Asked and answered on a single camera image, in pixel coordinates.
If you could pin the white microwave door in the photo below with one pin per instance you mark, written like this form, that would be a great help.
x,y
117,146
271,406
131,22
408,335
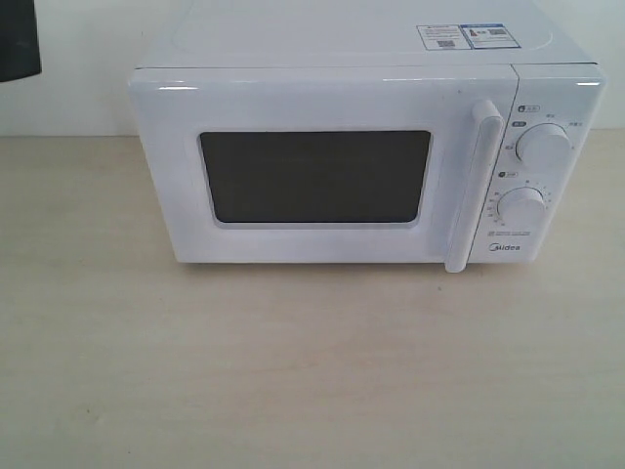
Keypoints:
x,y
323,164

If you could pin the upper white microwave knob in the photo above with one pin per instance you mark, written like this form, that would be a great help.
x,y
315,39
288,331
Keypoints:
x,y
543,144

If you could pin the white microwave knob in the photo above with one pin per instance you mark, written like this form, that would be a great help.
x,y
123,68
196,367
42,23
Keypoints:
x,y
543,144
522,208

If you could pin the lower white microwave knob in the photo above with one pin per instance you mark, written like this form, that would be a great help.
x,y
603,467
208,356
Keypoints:
x,y
522,208

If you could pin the printed instruction label sticker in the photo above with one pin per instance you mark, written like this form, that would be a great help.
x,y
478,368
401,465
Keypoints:
x,y
467,36

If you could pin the white microwave oven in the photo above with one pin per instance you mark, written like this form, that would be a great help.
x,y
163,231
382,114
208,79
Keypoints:
x,y
559,82

